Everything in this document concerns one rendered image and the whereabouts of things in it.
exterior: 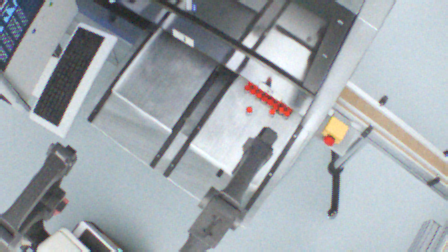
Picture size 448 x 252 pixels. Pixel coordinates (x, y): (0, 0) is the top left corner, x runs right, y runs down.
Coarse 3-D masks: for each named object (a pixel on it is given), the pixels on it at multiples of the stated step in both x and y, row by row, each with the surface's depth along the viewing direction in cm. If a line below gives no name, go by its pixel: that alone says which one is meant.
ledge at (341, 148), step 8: (328, 120) 209; (320, 128) 208; (352, 128) 208; (320, 136) 207; (344, 136) 207; (352, 136) 207; (336, 144) 207; (344, 144) 207; (336, 152) 207; (344, 152) 206
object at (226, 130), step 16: (240, 80) 211; (224, 96) 206; (240, 96) 210; (224, 112) 208; (240, 112) 208; (256, 112) 208; (208, 128) 206; (224, 128) 206; (240, 128) 207; (256, 128) 207; (272, 128) 207; (288, 128) 207; (192, 144) 202; (208, 144) 205; (224, 144) 205; (240, 144) 205; (224, 160) 204; (272, 160) 204; (256, 176) 203
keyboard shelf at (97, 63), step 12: (84, 24) 224; (108, 36) 222; (108, 48) 221; (96, 60) 220; (48, 72) 219; (96, 72) 219; (36, 84) 217; (84, 84) 217; (36, 96) 216; (84, 96) 216; (72, 108) 215; (36, 120) 213; (72, 120) 214; (60, 132) 212
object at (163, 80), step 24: (144, 48) 211; (168, 48) 213; (192, 48) 214; (144, 72) 211; (168, 72) 211; (192, 72) 211; (120, 96) 206; (144, 96) 208; (168, 96) 209; (192, 96) 209; (168, 120) 207
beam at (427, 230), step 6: (426, 222) 239; (432, 222) 233; (420, 228) 243; (426, 228) 233; (432, 228) 232; (438, 228) 233; (420, 234) 237; (426, 234) 231; (432, 234) 231; (414, 240) 241; (420, 240) 231; (426, 240) 230; (432, 240) 231; (414, 246) 234; (420, 246) 230; (426, 246) 230
